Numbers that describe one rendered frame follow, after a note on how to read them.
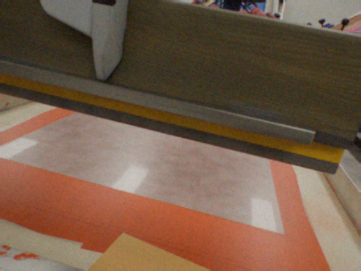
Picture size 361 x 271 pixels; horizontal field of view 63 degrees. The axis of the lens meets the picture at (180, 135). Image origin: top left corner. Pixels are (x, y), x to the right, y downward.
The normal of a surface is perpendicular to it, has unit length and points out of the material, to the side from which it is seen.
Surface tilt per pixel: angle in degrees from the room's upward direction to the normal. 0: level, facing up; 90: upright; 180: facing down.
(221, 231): 0
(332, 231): 0
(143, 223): 0
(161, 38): 88
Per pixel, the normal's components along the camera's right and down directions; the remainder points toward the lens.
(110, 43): 0.54, 0.67
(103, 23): -0.23, 0.52
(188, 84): -0.19, 0.28
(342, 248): 0.18, -0.92
